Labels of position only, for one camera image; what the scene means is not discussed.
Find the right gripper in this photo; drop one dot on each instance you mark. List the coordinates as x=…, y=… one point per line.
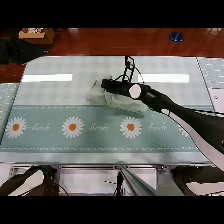
x=116, y=87

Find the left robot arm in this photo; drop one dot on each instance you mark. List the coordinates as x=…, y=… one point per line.
x=26, y=181

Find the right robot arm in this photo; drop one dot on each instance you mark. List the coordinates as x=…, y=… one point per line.
x=200, y=123

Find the blue round object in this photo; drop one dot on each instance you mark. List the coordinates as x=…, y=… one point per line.
x=176, y=36

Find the cardboard box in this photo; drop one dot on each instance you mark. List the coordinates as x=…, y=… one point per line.
x=37, y=35

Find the black garment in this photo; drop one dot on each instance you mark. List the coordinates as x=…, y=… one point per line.
x=18, y=50

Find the silver frame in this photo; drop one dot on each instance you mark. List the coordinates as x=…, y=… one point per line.
x=140, y=186

